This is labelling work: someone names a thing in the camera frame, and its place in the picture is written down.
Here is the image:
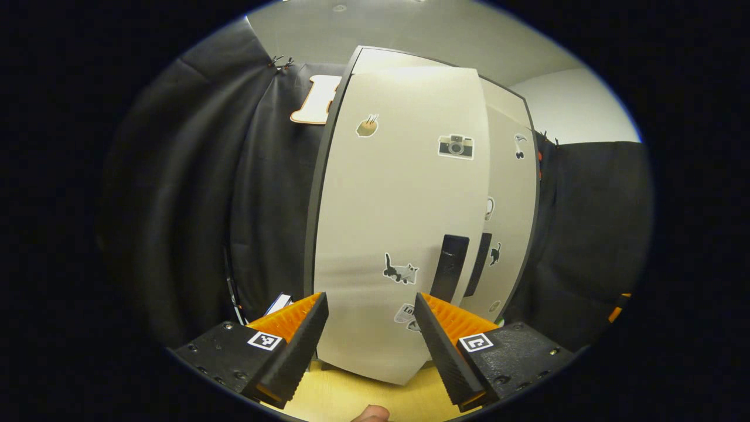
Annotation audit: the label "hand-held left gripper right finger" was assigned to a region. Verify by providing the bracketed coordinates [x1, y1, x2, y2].
[413, 292, 578, 413]

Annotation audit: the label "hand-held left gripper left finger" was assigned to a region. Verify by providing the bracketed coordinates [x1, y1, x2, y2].
[170, 292, 330, 410]

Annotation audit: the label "white cabinet door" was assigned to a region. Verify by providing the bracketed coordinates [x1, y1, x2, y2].
[463, 105, 538, 323]
[313, 66, 491, 386]

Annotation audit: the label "white and grey cabinet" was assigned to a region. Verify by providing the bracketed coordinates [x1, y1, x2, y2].
[303, 45, 541, 323]

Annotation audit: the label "blue and white box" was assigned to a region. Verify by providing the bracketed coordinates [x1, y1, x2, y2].
[264, 293, 292, 317]

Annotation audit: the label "black backdrop cloth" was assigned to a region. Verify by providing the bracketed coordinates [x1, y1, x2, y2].
[100, 21, 654, 352]

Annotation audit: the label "black door handle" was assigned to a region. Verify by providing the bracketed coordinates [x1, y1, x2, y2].
[463, 232, 493, 298]
[429, 234, 471, 303]

